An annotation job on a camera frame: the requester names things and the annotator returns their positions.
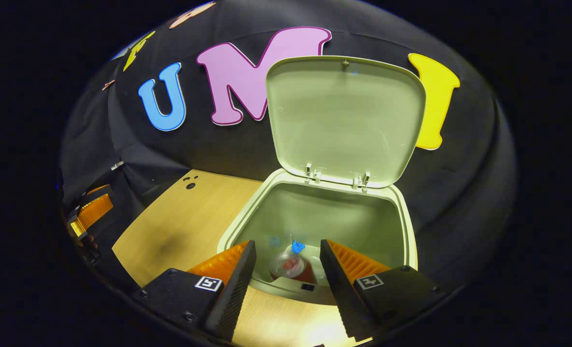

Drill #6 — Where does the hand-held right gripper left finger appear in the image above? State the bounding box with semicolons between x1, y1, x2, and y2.
139;240;258;342

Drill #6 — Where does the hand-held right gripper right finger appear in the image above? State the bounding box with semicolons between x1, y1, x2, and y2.
319;239;443;342

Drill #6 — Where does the red pop can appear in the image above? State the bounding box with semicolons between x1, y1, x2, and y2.
269;252;318;284

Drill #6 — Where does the green desktop garbage bin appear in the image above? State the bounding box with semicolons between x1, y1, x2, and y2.
217;55;427;307

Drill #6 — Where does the wooden desktop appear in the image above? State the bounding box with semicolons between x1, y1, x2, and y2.
111;169;373;347

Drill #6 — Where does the black backdrop cloth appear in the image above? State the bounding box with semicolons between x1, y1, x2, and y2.
59;0;518;290

